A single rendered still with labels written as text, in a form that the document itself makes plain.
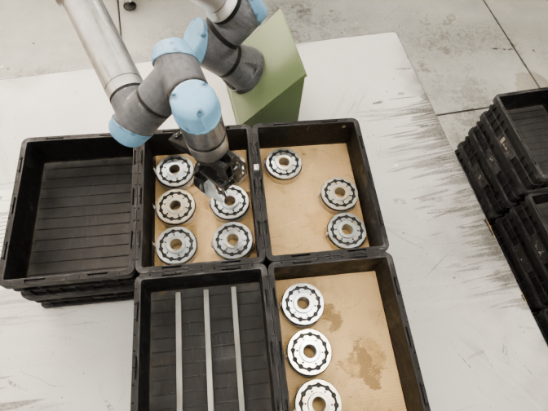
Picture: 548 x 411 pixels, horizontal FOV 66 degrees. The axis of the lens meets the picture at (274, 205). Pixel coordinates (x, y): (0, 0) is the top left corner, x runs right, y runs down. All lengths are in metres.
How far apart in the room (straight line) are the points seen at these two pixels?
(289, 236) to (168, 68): 0.56
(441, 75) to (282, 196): 1.84
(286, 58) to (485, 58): 1.93
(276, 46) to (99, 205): 0.70
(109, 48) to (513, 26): 2.85
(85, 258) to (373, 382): 0.77
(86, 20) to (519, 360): 1.32
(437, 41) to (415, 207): 1.79
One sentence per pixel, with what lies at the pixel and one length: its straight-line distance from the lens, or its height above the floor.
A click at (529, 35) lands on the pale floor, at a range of 3.38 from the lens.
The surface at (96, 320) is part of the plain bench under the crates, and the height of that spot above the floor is 0.70.
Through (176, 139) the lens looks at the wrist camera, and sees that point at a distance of 0.90.
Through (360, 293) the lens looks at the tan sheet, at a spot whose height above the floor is 0.83.
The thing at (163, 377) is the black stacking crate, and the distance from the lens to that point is 1.06.
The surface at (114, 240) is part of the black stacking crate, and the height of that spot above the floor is 0.83.
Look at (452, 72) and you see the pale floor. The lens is 2.88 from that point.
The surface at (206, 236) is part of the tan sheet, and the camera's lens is 1.13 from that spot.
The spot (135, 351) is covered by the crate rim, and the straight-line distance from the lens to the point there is 0.97.
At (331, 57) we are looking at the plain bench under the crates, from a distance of 1.71.
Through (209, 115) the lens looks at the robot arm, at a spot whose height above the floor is 1.34.
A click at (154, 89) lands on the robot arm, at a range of 0.78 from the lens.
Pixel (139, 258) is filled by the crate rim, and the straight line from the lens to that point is 1.02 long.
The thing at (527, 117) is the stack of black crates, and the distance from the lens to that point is 2.11.
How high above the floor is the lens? 1.87
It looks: 63 degrees down
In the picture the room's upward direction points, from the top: 6 degrees clockwise
